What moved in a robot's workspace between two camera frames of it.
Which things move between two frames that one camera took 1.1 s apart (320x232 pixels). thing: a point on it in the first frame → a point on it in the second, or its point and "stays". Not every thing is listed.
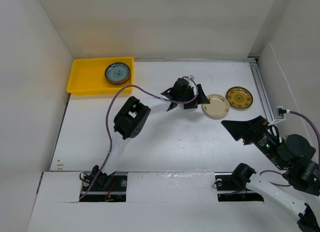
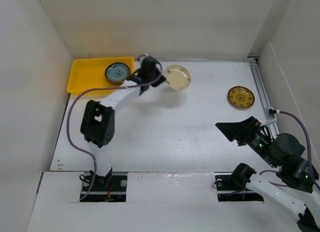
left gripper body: [181, 100] → [155, 75]
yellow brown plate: [239, 97] stays
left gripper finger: [191, 105] → [161, 79]
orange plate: [118, 83] stays
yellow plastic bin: [87, 77] stays
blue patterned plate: [117, 72] stays
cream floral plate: [218, 107] → [178, 76]
